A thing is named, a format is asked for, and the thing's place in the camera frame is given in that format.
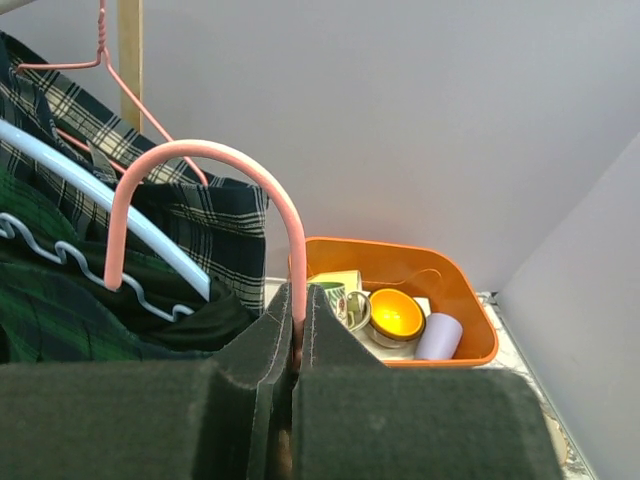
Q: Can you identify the orange plastic tub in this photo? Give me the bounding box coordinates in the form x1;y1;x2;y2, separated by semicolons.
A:
303;237;498;369

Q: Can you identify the navy white plaid skirt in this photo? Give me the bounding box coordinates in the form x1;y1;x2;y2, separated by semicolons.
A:
1;33;269;313

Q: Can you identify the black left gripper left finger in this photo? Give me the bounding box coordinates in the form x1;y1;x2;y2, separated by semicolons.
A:
1;286;292;479

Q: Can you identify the small white ceramic bowl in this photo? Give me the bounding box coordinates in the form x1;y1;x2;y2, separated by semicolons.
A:
543;412;569;466

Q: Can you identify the wooden clothes rack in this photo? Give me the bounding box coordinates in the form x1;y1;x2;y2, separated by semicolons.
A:
0;0;145;134

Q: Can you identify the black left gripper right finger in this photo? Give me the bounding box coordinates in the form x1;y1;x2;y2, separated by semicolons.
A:
291;286;562;479

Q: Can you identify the cat pattern ceramic mug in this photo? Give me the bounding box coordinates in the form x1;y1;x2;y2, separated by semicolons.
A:
308;270;371;332

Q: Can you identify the light blue plastic hanger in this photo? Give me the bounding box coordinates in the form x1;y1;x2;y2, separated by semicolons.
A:
0;119;214;324

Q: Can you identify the dark green plaid skirt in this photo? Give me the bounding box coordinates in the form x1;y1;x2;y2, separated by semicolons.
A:
0;164;261;364

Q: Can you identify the lavender plastic cup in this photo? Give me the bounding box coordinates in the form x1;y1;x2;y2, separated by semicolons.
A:
414;312;463;361

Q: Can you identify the yellow bowl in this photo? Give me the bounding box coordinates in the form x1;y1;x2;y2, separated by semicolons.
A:
365;288;426;349

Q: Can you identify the pink wire hanger with plaid skirt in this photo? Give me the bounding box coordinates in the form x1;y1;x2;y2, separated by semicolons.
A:
14;0;210;187

